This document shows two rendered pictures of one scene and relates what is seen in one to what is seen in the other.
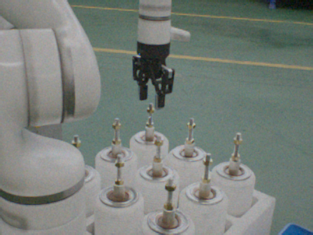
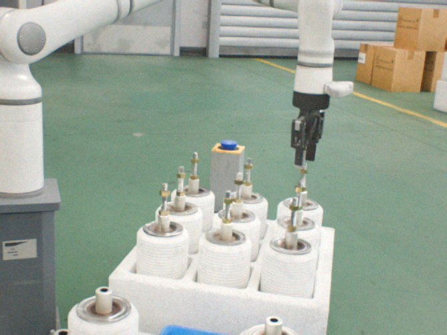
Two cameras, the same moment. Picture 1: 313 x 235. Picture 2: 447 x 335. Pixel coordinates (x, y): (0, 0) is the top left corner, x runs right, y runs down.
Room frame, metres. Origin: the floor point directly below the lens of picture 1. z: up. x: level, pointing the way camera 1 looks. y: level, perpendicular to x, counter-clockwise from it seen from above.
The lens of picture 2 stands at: (0.21, -1.05, 0.69)
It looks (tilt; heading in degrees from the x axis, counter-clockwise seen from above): 16 degrees down; 64
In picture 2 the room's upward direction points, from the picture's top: 3 degrees clockwise
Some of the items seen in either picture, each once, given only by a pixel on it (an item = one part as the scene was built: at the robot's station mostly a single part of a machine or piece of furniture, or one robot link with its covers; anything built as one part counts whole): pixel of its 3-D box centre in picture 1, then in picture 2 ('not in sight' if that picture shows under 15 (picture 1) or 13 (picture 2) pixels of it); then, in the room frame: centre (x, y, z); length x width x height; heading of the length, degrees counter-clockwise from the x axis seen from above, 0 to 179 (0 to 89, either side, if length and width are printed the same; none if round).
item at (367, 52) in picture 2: not in sight; (380, 63); (3.66, 3.00, 0.15); 0.30 x 0.24 x 0.30; 170
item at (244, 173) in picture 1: (233, 171); (290, 246); (0.81, -0.17, 0.25); 0.08 x 0.08 x 0.01
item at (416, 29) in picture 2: not in sight; (421, 28); (3.71, 2.67, 0.45); 0.30 x 0.24 x 0.30; 83
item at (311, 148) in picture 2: (142, 92); (310, 151); (0.98, 0.03, 0.36); 0.02 x 0.01 x 0.04; 127
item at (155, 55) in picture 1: (152, 57); (310, 110); (0.95, 0.01, 0.46); 0.08 x 0.08 x 0.09
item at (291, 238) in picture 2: (234, 166); (291, 239); (0.81, -0.17, 0.26); 0.02 x 0.02 x 0.03
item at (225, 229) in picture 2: (205, 188); (225, 230); (0.72, -0.10, 0.26); 0.02 x 0.02 x 0.03
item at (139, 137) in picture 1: (149, 138); (300, 204); (0.95, 0.01, 0.25); 0.08 x 0.08 x 0.01
